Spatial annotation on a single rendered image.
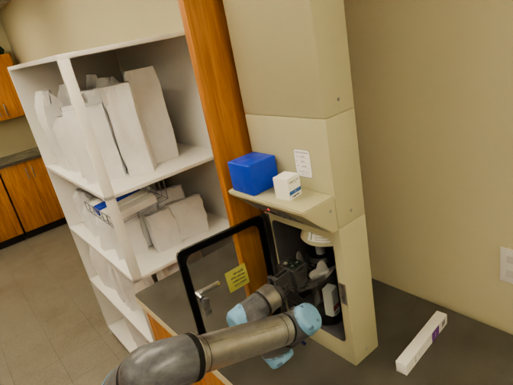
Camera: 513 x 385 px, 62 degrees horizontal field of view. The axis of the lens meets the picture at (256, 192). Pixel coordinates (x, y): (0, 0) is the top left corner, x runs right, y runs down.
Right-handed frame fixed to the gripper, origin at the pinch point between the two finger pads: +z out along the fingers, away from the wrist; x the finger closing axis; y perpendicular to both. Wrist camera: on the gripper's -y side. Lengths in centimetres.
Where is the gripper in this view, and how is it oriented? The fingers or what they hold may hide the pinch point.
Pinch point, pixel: (321, 263)
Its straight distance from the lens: 136.2
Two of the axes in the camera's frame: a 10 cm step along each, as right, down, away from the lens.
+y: -2.4, -8.8, -4.0
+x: -6.3, -1.7, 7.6
